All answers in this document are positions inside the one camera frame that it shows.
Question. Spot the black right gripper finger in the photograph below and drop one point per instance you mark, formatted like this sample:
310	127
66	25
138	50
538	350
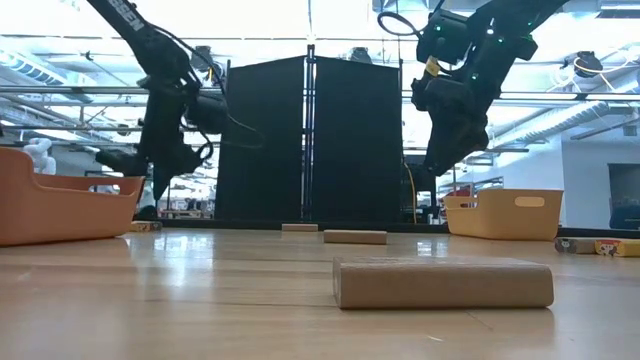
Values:
472	147
442	155

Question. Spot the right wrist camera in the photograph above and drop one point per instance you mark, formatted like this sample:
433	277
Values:
445	37

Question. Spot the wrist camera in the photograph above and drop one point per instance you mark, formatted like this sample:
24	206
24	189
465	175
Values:
207	115
445	37

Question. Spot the orange plastic bin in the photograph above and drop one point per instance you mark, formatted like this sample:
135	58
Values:
60	215

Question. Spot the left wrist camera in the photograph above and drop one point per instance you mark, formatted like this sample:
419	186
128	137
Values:
207	115

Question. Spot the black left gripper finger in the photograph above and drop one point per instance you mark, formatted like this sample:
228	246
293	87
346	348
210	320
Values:
160	182
122	163

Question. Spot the black aluminium table frame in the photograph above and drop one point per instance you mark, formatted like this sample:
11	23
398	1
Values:
250	224

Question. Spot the white humanoid robot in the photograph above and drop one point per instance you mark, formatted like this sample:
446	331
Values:
40	155

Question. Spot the black ceiling-hung device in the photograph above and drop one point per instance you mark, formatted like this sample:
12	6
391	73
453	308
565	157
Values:
202	59
584	63

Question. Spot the black folding partition screen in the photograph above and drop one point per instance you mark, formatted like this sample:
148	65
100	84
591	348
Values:
260	150

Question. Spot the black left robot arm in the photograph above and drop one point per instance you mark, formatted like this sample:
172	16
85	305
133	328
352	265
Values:
145	40

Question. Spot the yellow plastic bin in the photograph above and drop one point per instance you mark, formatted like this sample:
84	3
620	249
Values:
505	220

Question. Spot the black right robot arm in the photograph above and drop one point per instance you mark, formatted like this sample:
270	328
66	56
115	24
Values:
500	55

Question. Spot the yellow rectangular block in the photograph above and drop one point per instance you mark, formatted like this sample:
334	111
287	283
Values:
140	226
620	248

